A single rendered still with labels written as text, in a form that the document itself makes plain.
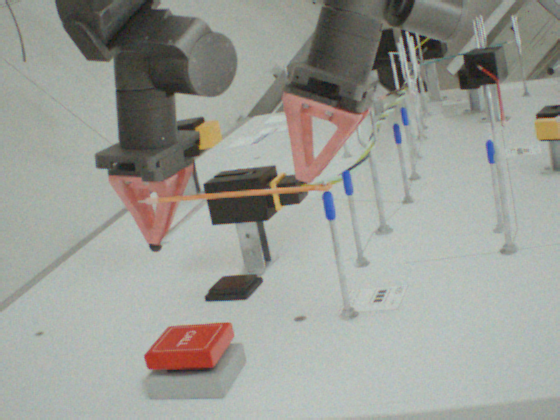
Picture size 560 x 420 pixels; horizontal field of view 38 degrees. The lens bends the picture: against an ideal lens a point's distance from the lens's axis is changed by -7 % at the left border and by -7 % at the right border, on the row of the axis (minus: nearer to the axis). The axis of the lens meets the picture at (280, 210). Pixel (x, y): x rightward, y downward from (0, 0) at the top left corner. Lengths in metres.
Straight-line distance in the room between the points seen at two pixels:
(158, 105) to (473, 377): 0.40
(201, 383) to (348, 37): 0.32
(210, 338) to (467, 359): 0.17
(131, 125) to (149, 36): 0.10
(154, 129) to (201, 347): 0.28
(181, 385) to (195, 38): 0.29
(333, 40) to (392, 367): 0.29
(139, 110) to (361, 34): 0.21
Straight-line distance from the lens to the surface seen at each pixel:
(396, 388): 0.54
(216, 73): 0.74
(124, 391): 0.62
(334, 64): 0.73
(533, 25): 7.87
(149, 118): 0.79
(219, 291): 0.75
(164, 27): 0.74
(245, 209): 0.77
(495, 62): 1.24
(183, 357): 0.57
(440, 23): 0.77
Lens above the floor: 1.43
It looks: 23 degrees down
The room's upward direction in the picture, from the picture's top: 40 degrees clockwise
